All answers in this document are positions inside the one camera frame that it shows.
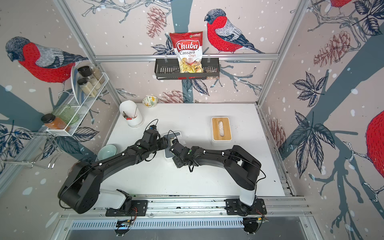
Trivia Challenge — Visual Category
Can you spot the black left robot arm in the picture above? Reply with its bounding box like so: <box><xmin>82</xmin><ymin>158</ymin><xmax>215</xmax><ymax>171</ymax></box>
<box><xmin>58</xmin><ymin>129</ymin><xmax>169</xmax><ymax>214</ymax></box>

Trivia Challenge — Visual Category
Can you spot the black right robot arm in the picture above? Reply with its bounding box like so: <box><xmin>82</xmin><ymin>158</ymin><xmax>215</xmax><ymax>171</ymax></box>
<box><xmin>170</xmin><ymin>140</ymin><xmax>262</xmax><ymax>207</ymax></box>

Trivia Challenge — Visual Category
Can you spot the white utensil holder cup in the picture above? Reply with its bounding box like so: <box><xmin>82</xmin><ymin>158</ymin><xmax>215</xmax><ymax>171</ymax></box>
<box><xmin>119</xmin><ymin>100</ymin><xmax>144</xmax><ymax>128</ymax></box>

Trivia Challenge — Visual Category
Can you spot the floral patterned small bowl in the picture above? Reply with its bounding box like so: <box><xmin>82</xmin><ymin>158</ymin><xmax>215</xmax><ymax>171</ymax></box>
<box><xmin>142</xmin><ymin>96</ymin><xmax>158</xmax><ymax>108</ymax></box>

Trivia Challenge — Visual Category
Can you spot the light green bowl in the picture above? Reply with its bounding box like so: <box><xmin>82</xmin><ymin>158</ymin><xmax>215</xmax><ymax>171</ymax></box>
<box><xmin>97</xmin><ymin>145</ymin><xmax>117</xmax><ymax>161</ymax></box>

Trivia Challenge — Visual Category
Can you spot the black lid spice jar front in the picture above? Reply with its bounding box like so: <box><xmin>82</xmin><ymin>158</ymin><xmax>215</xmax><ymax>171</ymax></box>
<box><xmin>77</xmin><ymin>78</ymin><xmax>97</xmax><ymax>98</ymax></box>

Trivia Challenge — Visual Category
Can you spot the black lid spice jar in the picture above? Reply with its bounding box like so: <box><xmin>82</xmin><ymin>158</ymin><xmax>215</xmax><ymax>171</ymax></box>
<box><xmin>77</xmin><ymin>78</ymin><xmax>97</xmax><ymax>98</ymax></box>
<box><xmin>78</xmin><ymin>66</ymin><xmax>105</xmax><ymax>90</ymax></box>

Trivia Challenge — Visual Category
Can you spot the green glass cup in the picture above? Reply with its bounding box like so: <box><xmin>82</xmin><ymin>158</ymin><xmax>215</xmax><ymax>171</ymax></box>
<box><xmin>52</xmin><ymin>105</ymin><xmax>79</xmax><ymax>125</ymax></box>

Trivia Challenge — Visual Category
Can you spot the black lid spice jar rear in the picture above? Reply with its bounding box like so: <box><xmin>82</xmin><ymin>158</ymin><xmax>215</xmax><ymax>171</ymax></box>
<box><xmin>78</xmin><ymin>66</ymin><xmax>105</xmax><ymax>90</ymax></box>

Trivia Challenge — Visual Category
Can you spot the red Chuba chips bag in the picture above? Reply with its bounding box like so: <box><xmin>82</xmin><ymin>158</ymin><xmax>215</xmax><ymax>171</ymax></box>
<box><xmin>170</xmin><ymin>32</ymin><xmax>204</xmax><ymax>74</ymax></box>

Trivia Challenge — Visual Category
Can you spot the orange sauce jar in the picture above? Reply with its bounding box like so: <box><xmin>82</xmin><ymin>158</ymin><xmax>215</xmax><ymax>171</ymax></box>
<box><xmin>41</xmin><ymin>114</ymin><xmax>70</xmax><ymax>132</ymax></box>

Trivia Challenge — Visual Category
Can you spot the red handled tool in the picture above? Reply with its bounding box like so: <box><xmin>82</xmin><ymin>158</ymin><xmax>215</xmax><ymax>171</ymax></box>
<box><xmin>123</xmin><ymin>111</ymin><xmax>135</xmax><ymax>120</ymax></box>

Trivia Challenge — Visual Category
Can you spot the black wire wall basket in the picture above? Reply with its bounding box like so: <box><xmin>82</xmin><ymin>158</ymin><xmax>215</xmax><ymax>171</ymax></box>
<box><xmin>155</xmin><ymin>58</ymin><xmax>220</xmax><ymax>80</ymax></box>

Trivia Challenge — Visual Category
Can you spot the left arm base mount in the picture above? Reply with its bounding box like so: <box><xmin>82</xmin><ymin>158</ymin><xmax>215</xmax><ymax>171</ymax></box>
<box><xmin>105</xmin><ymin>189</ymin><xmax>148</xmax><ymax>236</ymax></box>

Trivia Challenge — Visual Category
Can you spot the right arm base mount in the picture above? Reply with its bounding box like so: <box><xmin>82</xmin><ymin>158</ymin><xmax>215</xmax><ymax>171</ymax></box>
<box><xmin>225</xmin><ymin>198</ymin><xmax>267</xmax><ymax>234</ymax></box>

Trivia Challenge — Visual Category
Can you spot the white wire wall shelf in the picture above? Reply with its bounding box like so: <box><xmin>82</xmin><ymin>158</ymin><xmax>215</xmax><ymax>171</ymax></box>
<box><xmin>47</xmin><ymin>68</ymin><xmax>110</xmax><ymax>137</ymax></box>

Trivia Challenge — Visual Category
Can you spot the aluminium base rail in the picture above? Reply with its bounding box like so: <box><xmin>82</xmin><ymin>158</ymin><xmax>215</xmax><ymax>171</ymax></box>
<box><xmin>52</xmin><ymin>196</ymin><xmax>322</xmax><ymax>240</ymax></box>

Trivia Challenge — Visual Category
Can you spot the chrome wire wall rack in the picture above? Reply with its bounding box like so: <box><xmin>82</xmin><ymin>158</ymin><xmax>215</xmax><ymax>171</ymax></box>
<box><xmin>1</xmin><ymin>131</ymin><xmax>63</xmax><ymax>170</ymax></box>

